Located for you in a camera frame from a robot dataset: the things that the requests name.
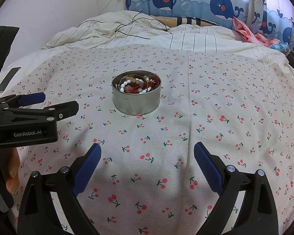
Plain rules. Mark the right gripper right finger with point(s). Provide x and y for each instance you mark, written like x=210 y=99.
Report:
x=257 y=215

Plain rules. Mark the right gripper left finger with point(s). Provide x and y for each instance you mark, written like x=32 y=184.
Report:
x=37 y=213

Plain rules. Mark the person's left hand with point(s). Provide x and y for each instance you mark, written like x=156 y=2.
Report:
x=12 y=182

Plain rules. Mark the dark smartphone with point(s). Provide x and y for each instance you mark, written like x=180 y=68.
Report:
x=4 y=83

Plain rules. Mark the cherry print bed sheet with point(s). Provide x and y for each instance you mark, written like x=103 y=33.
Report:
x=240 y=105

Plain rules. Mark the round silver metal tin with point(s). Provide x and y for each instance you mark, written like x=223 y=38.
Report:
x=136 y=92

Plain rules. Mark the white striped duvet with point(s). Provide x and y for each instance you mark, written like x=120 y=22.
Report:
x=116 y=29

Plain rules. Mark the pink crumpled cloth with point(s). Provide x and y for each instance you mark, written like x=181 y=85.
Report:
x=248 y=36

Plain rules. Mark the striped tan pillow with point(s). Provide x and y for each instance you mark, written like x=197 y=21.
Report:
x=174 y=22

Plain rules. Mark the blue whale print curtain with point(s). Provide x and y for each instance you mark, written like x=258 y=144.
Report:
x=271 y=18

